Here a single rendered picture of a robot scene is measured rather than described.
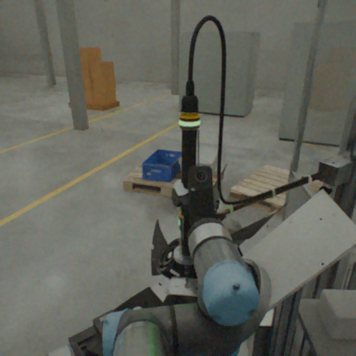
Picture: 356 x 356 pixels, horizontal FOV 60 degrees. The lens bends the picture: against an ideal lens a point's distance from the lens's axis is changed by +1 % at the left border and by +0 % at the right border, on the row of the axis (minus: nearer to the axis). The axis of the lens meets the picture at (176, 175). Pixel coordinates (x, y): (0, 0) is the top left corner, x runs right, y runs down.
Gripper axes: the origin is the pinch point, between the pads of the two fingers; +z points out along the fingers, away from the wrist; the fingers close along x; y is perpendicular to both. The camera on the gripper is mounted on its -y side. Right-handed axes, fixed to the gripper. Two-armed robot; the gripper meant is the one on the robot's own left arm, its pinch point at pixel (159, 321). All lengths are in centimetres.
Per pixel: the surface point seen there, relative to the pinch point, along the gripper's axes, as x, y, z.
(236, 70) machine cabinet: -46, 495, 528
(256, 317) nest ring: 7.8, -8.2, 25.3
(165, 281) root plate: 3.3, 15.0, 11.0
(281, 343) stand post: 32, -5, 43
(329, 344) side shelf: 34, -14, 56
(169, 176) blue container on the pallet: 68, 252, 165
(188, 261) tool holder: -12.9, 0.1, 9.4
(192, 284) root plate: -1.6, 4.1, 13.3
